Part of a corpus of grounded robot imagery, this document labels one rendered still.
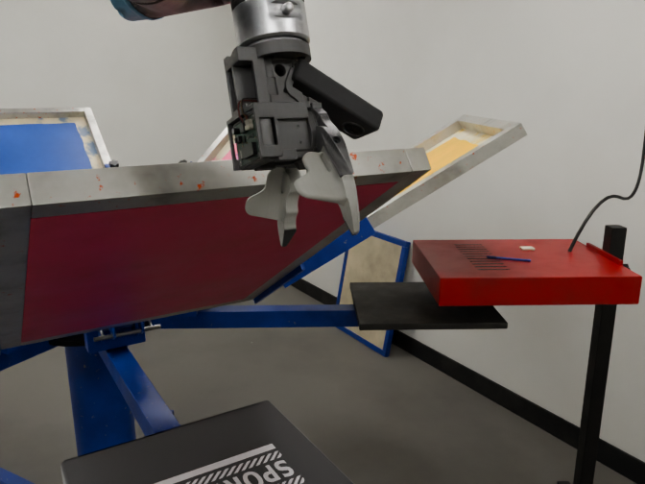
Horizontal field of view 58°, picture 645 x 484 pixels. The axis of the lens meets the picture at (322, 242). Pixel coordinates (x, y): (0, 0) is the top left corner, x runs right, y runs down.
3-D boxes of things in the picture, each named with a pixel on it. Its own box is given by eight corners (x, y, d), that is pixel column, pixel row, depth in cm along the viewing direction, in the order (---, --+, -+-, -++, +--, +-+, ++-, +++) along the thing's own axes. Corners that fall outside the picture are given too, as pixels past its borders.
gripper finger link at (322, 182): (311, 241, 52) (272, 169, 57) (366, 233, 55) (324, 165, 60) (322, 218, 50) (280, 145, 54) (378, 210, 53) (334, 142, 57)
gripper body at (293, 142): (233, 178, 61) (216, 63, 61) (305, 172, 65) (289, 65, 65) (264, 163, 54) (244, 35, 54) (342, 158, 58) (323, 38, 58)
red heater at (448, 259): (571, 265, 222) (575, 234, 219) (638, 309, 177) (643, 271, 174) (411, 266, 220) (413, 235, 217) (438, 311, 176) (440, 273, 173)
